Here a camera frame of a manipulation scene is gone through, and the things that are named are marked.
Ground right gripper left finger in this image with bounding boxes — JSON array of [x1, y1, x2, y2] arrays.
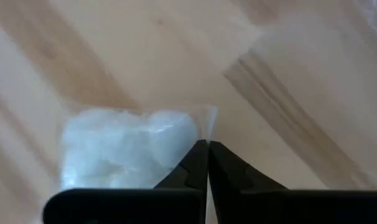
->
[[42, 139, 210, 224]]

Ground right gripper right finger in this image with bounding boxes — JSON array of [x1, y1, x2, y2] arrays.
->
[[208, 140, 377, 224]]

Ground bagged white cotton balls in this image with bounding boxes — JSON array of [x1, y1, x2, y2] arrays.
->
[[56, 105, 220, 191]]

